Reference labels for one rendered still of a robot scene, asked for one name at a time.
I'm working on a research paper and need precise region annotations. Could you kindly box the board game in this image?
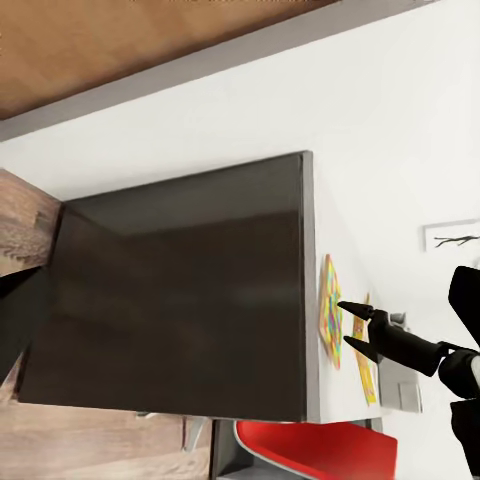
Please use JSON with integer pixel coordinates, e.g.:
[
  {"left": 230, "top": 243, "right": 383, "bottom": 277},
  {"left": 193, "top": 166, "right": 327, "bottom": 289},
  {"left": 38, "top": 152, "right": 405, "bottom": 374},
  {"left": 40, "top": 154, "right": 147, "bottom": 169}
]
[{"left": 352, "top": 315, "right": 379, "bottom": 405}]

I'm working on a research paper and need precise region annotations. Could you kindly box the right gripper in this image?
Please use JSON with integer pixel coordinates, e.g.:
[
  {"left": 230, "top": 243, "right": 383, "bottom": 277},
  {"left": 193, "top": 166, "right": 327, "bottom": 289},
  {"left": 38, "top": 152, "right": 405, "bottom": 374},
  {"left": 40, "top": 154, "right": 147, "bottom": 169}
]
[{"left": 338, "top": 301, "right": 417, "bottom": 366}]

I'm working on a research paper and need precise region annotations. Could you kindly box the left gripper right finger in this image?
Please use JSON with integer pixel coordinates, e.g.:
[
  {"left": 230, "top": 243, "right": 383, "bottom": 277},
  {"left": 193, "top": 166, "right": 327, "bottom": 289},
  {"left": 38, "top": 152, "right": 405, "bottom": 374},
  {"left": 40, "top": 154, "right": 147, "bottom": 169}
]
[{"left": 448, "top": 266, "right": 480, "bottom": 347}]

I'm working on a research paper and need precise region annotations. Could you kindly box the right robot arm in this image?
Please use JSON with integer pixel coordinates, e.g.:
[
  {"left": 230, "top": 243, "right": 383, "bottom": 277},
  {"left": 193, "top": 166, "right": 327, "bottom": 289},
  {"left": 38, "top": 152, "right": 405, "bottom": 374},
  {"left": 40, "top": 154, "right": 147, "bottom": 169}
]
[{"left": 338, "top": 301, "right": 480, "bottom": 480}]

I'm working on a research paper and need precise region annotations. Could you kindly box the jigsaw puzzle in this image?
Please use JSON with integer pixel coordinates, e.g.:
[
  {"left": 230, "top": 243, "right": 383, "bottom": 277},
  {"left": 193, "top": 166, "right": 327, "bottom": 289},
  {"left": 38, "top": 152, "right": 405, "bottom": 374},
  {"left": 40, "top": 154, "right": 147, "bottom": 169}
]
[{"left": 319, "top": 255, "right": 343, "bottom": 372}]

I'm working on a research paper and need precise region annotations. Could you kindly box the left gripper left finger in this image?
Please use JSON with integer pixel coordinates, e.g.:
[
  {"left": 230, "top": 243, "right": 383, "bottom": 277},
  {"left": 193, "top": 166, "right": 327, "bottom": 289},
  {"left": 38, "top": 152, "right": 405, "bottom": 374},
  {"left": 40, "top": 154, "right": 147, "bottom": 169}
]
[{"left": 0, "top": 266, "right": 52, "bottom": 386}]

